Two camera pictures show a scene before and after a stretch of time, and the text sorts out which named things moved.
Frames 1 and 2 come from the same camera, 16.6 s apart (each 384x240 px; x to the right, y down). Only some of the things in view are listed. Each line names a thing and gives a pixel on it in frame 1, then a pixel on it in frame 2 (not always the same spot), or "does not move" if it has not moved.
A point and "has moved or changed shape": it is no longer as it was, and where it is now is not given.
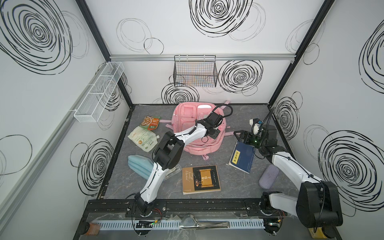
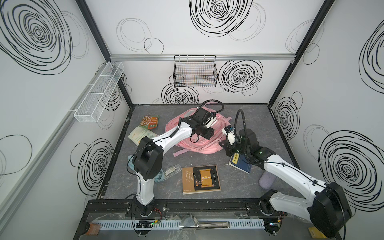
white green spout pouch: x=145 y=139 does not move
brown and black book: x=200 y=179 does not move
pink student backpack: x=185 y=114 has moved or changed shape
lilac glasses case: x=269 y=173 does not move
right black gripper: x=244 y=137 to x=226 y=144
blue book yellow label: x=242 y=157 does not move
